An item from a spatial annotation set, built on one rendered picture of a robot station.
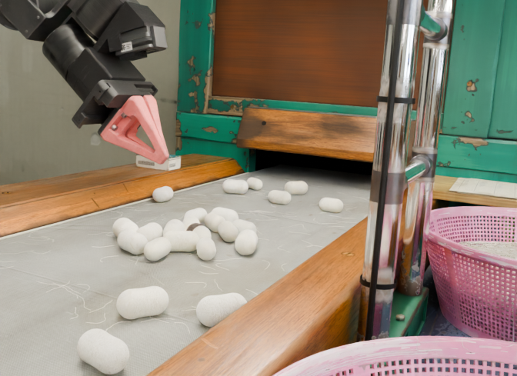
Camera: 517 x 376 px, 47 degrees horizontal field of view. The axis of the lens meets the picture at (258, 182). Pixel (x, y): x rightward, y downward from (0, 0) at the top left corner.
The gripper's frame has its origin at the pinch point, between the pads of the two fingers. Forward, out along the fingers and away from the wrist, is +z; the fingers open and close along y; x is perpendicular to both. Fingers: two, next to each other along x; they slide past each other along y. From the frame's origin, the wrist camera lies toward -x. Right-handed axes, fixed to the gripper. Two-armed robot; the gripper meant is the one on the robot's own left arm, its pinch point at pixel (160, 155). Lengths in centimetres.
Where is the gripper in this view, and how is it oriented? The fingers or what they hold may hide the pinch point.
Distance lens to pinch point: 69.9
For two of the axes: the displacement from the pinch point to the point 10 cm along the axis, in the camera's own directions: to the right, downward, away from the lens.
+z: 6.5, 7.3, -1.9
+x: -6.4, 6.7, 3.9
